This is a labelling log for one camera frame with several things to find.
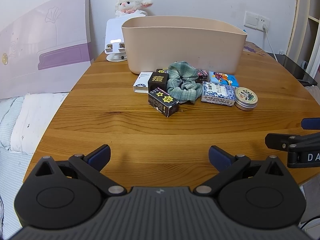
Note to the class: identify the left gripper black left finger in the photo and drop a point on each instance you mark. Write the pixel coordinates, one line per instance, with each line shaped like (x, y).
(63, 194)

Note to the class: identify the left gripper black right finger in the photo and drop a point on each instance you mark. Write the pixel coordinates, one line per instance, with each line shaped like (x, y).
(259, 194)

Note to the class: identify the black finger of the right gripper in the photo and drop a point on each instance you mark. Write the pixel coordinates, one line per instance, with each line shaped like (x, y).
(290, 143)
(311, 123)

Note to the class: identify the round metal balm tin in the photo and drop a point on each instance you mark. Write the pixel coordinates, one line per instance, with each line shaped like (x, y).
(245, 99)

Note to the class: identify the blue white porcelain pattern box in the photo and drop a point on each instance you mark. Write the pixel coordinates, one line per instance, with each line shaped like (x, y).
(217, 93)

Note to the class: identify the blue cartoon tissue pack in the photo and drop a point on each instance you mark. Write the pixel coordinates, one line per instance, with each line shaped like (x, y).
(225, 79)

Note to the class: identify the green plaid scrunchie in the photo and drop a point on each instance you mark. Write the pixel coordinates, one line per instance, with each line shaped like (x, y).
(182, 84)

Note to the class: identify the black box yellow stars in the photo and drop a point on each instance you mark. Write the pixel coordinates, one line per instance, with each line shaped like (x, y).
(163, 102)

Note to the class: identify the white small box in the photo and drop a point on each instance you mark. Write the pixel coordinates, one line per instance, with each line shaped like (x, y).
(141, 83)

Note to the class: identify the black cube gold character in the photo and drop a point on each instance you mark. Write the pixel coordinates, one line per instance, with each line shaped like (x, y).
(158, 80)

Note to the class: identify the cartoon pencil lead box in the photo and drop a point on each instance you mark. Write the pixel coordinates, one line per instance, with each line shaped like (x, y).
(162, 71)

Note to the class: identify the black side table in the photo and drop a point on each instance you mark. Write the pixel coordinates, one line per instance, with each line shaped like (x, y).
(299, 73)

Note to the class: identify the light blue bed sheet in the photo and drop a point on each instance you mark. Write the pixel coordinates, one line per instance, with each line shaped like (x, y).
(13, 167)

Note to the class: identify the white pillow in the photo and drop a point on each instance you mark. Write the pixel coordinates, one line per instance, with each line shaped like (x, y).
(35, 116)

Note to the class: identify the small dark red box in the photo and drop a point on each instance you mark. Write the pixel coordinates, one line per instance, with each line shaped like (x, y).
(202, 76)

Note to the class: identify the pink purple headboard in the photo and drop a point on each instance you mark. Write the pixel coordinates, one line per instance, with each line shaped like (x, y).
(46, 50)

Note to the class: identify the white phone stand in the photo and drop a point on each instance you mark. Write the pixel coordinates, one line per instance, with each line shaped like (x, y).
(114, 40)

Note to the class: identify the beige plastic storage bin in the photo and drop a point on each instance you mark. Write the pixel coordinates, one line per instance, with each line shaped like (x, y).
(153, 42)

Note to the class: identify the white plush lamb toy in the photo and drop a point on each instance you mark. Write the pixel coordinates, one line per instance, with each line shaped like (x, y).
(124, 7)

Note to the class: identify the white shelf frame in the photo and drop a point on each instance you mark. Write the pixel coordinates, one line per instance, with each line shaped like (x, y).
(304, 42)

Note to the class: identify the white wall switch socket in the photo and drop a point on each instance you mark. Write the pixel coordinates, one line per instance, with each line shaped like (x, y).
(256, 21)

